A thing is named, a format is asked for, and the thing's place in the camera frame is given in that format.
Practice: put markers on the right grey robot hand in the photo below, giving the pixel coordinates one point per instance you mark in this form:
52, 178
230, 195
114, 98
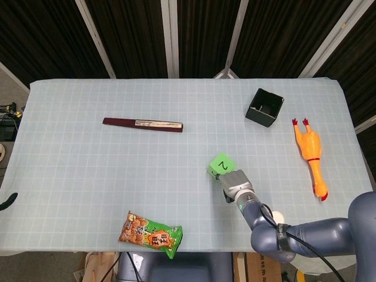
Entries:
236, 183

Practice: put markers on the green numbered cube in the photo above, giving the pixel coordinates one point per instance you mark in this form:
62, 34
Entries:
223, 164

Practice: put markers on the right dark grey robot arm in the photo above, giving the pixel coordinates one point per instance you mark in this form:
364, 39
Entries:
317, 235

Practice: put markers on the light blue grid tablecloth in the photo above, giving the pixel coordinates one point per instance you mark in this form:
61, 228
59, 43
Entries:
117, 176

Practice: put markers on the white paper cup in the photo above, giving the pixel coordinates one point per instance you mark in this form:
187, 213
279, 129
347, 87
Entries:
279, 217

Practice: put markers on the open black square box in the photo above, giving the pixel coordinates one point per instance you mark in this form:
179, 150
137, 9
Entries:
260, 117

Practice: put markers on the orange rubber chicken toy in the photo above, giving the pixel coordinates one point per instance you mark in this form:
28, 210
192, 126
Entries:
310, 144

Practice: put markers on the brown cardboard box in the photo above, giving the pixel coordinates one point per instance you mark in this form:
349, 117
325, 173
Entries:
261, 267

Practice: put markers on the green orange snack bag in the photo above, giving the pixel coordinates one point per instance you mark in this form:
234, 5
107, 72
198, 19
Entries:
147, 235

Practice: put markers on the dark grey robot torso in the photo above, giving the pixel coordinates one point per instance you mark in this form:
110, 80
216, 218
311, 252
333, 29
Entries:
176, 270

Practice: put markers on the folded dark red hand fan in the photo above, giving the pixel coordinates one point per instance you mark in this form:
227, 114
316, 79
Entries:
123, 122

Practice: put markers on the black electronic device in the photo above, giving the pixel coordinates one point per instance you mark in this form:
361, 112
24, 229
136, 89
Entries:
8, 127

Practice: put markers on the white partition frame post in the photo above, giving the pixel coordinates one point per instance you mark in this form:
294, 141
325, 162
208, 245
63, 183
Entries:
233, 38
97, 41
332, 38
365, 125
170, 38

